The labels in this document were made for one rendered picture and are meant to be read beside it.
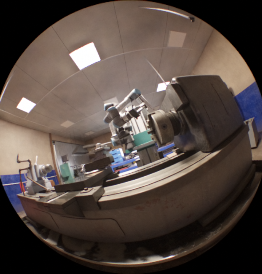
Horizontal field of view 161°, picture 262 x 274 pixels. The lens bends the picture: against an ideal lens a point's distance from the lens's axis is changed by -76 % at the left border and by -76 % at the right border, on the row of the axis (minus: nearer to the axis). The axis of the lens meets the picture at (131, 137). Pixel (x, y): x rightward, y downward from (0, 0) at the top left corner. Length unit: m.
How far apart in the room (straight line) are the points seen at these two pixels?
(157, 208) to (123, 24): 2.78
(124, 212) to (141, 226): 0.13
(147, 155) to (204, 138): 1.29
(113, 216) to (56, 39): 2.74
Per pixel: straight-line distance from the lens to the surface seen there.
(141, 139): 1.61
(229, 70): 3.97
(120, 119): 0.86
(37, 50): 2.71
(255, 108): 3.78
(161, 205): 0.47
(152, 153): 1.69
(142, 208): 0.47
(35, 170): 1.26
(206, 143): 0.55
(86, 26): 2.43
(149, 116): 0.60
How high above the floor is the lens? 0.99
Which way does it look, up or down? 10 degrees up
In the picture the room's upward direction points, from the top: 20 degrees counter-clockwise
